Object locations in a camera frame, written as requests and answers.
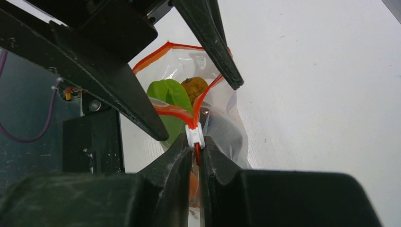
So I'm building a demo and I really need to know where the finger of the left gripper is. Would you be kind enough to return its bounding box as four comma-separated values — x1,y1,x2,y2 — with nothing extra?
173,0,244,90
0,0,168,141

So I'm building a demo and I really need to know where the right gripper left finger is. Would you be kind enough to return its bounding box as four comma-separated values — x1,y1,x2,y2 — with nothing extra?
0,134,192,227

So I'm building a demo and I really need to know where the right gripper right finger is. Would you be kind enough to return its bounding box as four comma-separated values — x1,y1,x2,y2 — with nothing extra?
200,136,381,227

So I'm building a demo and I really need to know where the green toy starfruit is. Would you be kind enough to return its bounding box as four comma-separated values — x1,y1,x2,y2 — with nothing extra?
147,79,193,150

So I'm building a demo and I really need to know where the clear zip top bag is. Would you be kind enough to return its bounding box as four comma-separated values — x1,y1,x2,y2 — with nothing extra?
131,41,251,217

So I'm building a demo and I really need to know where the toy hot dog bun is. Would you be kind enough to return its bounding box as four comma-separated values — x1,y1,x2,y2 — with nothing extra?
189,172,199,208

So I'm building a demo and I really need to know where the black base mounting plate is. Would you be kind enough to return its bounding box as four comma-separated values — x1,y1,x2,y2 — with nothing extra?
62,93,125,174

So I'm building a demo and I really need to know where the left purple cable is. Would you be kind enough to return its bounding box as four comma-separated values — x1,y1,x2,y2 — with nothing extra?
0,50,63,144

